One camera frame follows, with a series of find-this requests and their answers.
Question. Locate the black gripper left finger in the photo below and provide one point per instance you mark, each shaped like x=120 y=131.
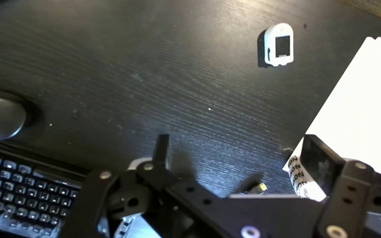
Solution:
x=94 y=198

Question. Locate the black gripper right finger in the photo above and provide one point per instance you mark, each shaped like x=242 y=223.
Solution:
x=346 y=193

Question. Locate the flat white box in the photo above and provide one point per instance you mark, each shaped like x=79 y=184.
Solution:
x=362 y=110

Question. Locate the black computer keyboard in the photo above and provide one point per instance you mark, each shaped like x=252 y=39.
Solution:
x=18 y=198

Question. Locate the white pulse oximeter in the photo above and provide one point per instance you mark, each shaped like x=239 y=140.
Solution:
x=271 y=46

